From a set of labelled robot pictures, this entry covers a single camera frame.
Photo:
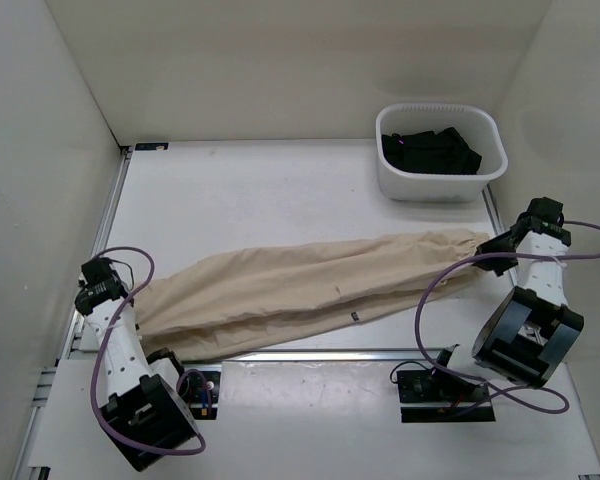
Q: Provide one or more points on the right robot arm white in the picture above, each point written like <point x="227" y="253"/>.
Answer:
<point x="533" y="328"/>

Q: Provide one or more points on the white plastic basket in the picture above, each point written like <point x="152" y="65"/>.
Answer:
<point x="475" y="126"/>

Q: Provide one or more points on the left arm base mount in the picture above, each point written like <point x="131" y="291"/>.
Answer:
<point x="200" y="390"/>

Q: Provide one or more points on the aluminium front rail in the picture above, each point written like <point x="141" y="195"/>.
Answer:
<point x="391" y="356"/>

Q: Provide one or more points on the black trousers in basket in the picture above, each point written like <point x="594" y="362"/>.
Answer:
<point x="429" y="152"/>

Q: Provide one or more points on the dark corner sticker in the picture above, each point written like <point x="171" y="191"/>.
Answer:
<point x="151" y="146"/>

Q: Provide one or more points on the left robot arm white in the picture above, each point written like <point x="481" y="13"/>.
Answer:
<point x="140" y="398"/>

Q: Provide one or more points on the beige trousers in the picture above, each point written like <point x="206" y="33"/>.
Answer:
<point x="248" y="299"/>

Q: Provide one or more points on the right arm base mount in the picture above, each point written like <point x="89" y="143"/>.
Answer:
<point x="427" y="395"/>

